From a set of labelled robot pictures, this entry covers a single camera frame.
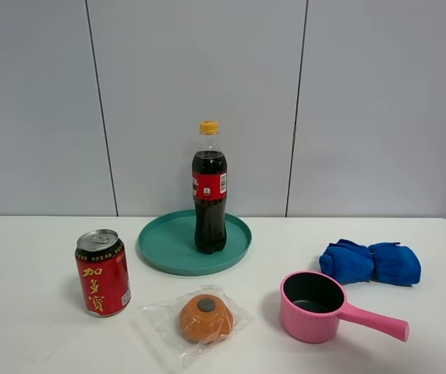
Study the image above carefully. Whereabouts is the red herbal tea can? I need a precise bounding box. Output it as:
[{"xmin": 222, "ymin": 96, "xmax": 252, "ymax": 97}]
[{"xmin": 75, "ymin": 229, "xmax": 131, "ymax": 317}]

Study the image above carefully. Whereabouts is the pink saucepan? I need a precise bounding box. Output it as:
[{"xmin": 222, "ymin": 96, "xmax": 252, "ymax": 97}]
[{"xmin": 279, "ymin": 271, "xmax": 409, "ymax": 344}]

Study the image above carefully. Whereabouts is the blue folded cloth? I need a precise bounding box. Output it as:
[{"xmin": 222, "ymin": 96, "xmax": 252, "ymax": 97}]
[{"xmin": 319, "ymin": 239, "xmax": 421, "ymax": 287}]

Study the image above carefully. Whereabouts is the teal round plate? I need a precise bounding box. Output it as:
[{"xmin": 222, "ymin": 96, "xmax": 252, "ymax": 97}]
[{"xmin": 138, "ymin": 210, "xmax": 252, "ymax": 277}]

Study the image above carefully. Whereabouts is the wrapped orange bun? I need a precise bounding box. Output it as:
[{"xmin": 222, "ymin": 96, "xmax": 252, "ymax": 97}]
[{"xmin": 131, "ymin": 285, "xmax": 253, "ymax": 373}]

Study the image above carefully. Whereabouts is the cola bottle yellow cap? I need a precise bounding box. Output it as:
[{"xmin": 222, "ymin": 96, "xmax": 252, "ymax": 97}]
[{"xmin": 191, "ymin": 121, "xmax": 228, "ymax": 254}]

